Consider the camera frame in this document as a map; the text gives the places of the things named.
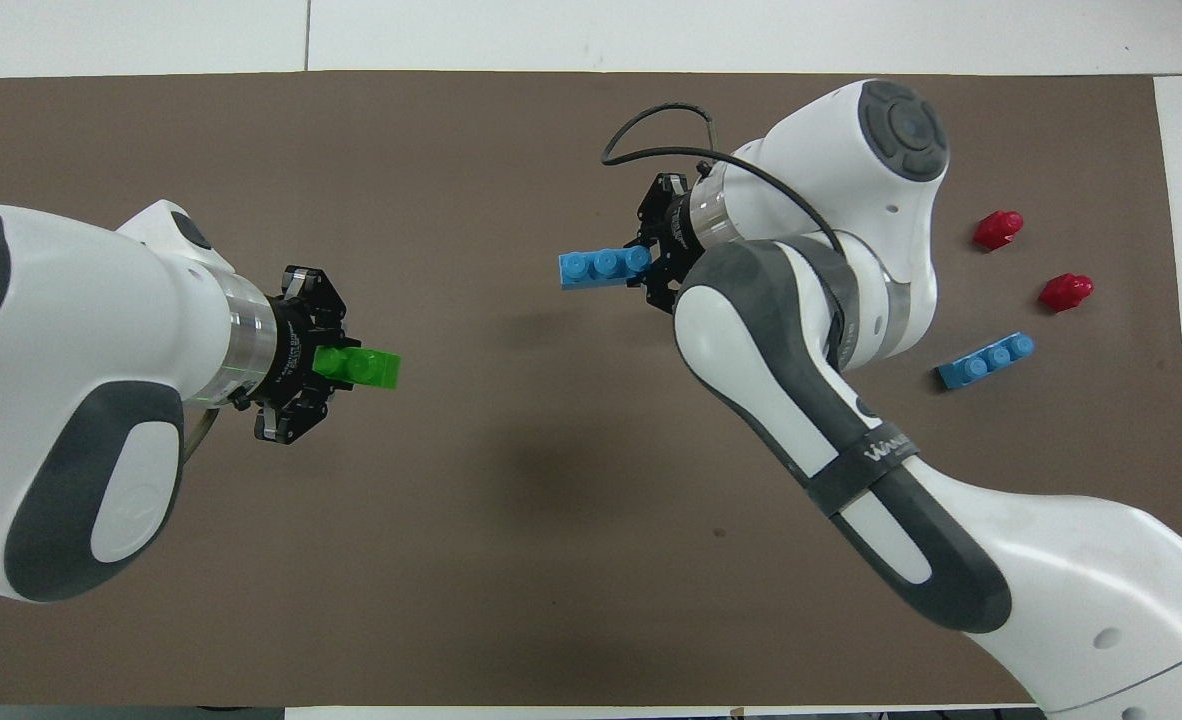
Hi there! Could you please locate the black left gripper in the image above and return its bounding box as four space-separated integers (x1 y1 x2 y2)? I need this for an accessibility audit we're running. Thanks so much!
256 264 349 447

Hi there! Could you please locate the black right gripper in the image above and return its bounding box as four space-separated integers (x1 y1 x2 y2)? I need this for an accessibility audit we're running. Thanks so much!
634 173 701 315

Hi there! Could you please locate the green two-stud brick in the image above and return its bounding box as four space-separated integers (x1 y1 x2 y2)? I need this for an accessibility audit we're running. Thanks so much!
313 345 402 392

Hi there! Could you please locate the blue three-stud brick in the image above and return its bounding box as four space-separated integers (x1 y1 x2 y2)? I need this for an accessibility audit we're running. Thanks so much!
557 246 653 292
936 332 1036 391

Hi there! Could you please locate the brown table mat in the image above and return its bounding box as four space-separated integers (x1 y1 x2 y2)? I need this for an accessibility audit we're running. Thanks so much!
0 70 1182 709

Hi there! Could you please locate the red single-stud brick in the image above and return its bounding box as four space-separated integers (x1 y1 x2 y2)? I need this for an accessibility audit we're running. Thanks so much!
1038 272 1095 314
972 209 1025 253

